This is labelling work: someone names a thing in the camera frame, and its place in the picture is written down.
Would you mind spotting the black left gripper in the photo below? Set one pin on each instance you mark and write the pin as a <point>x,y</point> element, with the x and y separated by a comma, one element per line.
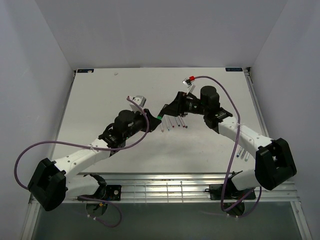
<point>155,122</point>

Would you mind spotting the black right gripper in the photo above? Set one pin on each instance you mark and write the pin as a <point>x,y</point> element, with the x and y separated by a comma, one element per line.
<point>178,106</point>

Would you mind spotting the green black highlighter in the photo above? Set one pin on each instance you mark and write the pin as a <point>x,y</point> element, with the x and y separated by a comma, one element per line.
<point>162,112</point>

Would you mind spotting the dark blue capped pen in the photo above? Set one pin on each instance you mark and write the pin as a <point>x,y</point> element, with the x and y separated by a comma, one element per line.
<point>177,121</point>

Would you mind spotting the red capped white pen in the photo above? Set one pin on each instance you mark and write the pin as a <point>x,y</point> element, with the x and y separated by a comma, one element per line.
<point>170,121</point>

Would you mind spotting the blue capped white pen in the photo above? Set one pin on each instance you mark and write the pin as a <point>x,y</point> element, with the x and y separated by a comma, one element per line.
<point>168,126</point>

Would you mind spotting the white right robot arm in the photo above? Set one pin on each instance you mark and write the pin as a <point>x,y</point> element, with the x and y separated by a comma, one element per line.
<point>274,163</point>

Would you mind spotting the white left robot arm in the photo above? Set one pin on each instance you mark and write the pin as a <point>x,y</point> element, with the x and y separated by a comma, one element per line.
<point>53,181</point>

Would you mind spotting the green tipped pen at right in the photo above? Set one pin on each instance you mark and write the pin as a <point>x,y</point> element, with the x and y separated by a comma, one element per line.
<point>247,155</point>

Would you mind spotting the right blue corner label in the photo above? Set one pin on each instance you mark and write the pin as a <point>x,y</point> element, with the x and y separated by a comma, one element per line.
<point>233,69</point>

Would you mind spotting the blue corner label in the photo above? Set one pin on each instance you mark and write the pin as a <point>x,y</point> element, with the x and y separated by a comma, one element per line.
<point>86,70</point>
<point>233,69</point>

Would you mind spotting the left blue corner label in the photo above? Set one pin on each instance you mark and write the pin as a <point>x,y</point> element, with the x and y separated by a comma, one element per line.
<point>86,70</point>

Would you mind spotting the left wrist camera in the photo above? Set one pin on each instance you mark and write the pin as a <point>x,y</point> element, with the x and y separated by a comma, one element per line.
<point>136,102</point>

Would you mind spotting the aluminium front rail frame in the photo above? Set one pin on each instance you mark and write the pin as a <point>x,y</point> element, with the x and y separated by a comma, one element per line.
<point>184,188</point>

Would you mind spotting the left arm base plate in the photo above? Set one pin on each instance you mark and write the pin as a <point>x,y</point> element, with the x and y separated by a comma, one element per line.
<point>112,192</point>

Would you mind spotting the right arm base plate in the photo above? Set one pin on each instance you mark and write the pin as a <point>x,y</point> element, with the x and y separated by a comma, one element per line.
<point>215,193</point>

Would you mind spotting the aluminium right side rail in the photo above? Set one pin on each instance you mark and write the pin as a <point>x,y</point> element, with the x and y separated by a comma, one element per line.
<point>296,204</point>

